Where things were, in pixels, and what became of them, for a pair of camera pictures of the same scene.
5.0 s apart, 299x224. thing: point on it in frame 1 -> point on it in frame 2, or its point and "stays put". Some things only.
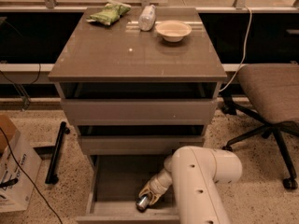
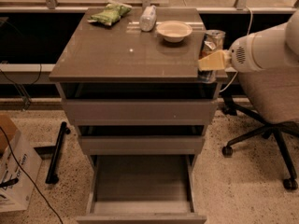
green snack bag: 110,12 stays put
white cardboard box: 15,186 stays put
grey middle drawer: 136,145 stays put
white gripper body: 157,184 -> 241,56
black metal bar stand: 51,178 stays put
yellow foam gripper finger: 153,198 -> 217,61
